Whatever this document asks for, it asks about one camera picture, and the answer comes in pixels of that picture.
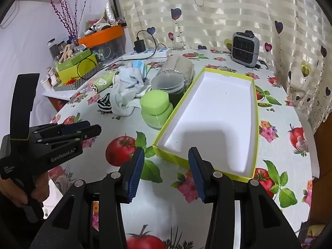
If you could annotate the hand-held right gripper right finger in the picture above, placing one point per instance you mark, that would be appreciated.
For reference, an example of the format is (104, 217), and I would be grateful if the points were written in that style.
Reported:
(197, 173)

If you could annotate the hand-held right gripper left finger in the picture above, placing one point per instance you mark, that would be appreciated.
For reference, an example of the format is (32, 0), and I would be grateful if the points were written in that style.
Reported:
(136, 171)

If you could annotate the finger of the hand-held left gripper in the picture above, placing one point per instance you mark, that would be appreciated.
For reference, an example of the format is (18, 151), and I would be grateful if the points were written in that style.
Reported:
(90, 131)
(75, 126)

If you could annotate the black white striped sock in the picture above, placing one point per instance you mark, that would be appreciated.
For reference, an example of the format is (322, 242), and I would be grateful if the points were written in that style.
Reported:
(105, 105)

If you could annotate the white cloth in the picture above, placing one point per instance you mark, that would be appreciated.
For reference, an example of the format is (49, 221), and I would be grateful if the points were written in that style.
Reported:
(123, 103)

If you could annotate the green printed towel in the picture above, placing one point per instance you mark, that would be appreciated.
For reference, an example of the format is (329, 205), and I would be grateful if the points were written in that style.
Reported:
(105, 81)

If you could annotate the yellow-green cardboard box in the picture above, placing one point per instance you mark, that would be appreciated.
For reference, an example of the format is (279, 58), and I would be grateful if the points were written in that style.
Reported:
(220, 114)

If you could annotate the pale blue cloth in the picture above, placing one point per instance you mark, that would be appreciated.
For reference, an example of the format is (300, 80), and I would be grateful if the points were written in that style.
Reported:
(129, 79)

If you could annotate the blue face mask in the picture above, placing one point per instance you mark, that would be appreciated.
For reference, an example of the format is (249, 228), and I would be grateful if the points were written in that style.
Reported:
(140, 67)

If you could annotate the bright green cloth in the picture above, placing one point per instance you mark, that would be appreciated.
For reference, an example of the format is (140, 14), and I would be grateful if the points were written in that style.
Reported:
(148, 70)

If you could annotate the person's left hand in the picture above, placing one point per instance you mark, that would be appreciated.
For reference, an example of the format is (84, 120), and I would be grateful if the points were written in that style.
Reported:
(41, 186)

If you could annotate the red orange tassel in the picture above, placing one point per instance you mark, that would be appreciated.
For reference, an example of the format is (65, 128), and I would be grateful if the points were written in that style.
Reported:
(72, 83)

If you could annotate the green chevron patterned box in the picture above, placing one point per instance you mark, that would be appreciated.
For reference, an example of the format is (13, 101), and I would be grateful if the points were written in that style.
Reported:
(85, 81)

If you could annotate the fruit and flower printed tablecloth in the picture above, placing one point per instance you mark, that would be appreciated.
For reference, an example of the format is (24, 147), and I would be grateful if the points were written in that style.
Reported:
(155, 212)

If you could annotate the small white bottle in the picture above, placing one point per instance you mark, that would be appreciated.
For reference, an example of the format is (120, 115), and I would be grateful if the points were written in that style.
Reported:
(51, 76)
(46, 85)

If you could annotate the lime yellow box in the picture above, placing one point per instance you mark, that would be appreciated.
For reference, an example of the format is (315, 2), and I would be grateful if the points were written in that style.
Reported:
(75, 72)

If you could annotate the flat green box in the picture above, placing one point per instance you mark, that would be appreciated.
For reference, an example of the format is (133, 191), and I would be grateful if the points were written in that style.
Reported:
(72, 61)

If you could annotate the lime green lidded jar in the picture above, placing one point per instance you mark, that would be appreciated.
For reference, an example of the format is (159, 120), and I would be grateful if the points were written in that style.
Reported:
(155, 103)

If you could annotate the beige wooden figure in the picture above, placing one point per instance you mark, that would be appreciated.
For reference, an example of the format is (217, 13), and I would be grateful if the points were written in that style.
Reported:
(67, 53)

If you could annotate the small white blue box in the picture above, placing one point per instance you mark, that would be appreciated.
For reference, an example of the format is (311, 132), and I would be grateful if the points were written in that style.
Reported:
(81, 49)

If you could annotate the dark glass jar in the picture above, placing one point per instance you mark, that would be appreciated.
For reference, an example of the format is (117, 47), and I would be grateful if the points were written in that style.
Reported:
(61, 47)
(52, 48)

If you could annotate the clear container with orange lid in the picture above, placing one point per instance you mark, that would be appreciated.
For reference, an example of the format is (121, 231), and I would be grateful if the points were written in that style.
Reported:
(103, 37)

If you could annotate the black charger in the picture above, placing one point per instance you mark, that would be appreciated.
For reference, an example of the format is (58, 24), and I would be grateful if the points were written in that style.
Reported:
(139, 46)

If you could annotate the white blue power strip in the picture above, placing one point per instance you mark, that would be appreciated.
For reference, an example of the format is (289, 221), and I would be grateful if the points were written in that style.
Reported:
(155, 53)

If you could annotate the purple flower branches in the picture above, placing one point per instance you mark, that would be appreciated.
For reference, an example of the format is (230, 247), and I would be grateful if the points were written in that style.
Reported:
(68, 18)

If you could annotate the silver foil bag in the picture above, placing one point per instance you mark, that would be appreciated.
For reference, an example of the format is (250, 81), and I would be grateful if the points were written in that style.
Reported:
(109, 13)

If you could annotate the brown wooden furniture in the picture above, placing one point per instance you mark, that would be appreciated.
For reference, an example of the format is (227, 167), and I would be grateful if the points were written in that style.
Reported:
(323, 173)

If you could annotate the grey desktop heater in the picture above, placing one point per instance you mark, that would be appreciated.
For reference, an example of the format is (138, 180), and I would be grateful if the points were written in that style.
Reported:
(245, 48)

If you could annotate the cream curtain with hearts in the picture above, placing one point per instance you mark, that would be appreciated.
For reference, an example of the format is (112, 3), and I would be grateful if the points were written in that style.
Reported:
(220, 7)

